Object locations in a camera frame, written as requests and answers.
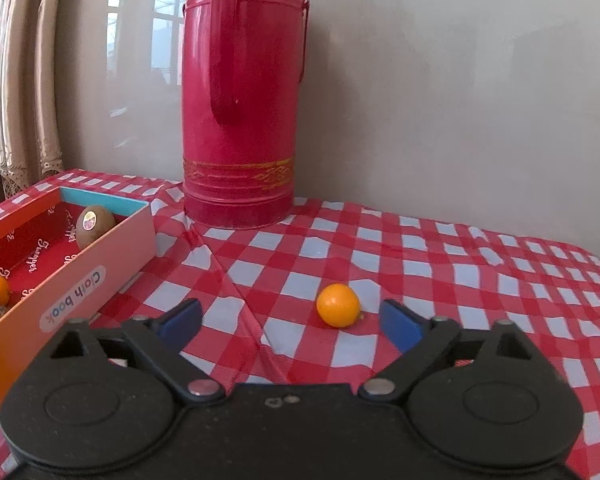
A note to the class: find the colourful cardboard box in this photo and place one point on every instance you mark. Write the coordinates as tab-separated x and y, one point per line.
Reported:
50	277

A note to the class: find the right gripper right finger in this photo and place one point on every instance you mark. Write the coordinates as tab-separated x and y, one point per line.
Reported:
423	344

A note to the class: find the red thermos flask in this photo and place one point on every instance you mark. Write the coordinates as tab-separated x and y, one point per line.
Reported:
242	64

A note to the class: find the brown kiwi with sticker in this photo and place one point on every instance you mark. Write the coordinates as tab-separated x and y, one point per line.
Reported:
93	222

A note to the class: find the beige curtain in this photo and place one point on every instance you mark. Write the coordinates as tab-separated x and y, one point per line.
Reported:
29	141

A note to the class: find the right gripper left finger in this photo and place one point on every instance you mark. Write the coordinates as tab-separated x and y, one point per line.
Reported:
157	344

